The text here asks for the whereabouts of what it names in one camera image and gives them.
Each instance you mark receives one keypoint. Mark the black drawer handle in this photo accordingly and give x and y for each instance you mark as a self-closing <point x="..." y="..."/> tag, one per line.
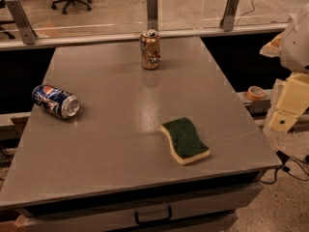
<point x="148" y="216"/>

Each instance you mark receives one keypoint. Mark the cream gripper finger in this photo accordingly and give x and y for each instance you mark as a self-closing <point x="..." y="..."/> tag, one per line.
<point x="282" y="121"/>
<point x="272" y="48"/>

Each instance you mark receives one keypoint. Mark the orange soda can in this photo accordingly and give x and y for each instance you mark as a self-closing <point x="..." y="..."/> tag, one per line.
<point x="150" y="51"/>

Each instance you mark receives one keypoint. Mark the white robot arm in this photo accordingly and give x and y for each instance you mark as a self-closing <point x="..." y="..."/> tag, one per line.
<point x="292" y="47"/>

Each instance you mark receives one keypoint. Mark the middle metal bracket post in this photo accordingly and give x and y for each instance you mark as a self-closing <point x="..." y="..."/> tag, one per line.
<point x="152" y="14"/>

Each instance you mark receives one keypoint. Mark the metal glass rail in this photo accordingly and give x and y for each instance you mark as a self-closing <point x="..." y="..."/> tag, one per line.
<point x="131" y="37"/>

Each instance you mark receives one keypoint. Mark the metal bracket post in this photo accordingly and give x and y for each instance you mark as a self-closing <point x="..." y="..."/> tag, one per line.
<point x="152" y="14"/>
<point x="21" y="21"/>
<point x="228" y="20"/>

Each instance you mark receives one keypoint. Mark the blue Pepsi can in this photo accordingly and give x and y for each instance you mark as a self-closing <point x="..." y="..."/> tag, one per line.
<point x="56" y="101"/>

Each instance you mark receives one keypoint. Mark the left metal bracket post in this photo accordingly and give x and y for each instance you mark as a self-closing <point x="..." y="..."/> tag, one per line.
<point x="21" y="21"/>

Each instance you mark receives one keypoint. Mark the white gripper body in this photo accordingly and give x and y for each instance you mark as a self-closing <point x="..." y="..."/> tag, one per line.
<point x="298" y="45"/>

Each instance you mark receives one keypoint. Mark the orange tape roll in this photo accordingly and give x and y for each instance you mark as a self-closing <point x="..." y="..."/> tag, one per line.
<point x="255" y="93"/>

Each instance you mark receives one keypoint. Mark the right metal bracket post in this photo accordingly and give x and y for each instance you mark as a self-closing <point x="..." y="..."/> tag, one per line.
<point x="228" y="20"/>

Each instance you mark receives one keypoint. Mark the grey table drawer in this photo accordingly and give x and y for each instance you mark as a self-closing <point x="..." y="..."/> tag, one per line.
<point x="212" y="212"/>

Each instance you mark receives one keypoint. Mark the green yellow sponge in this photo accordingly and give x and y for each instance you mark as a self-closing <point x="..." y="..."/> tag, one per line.
<point x="184" y="141"/>

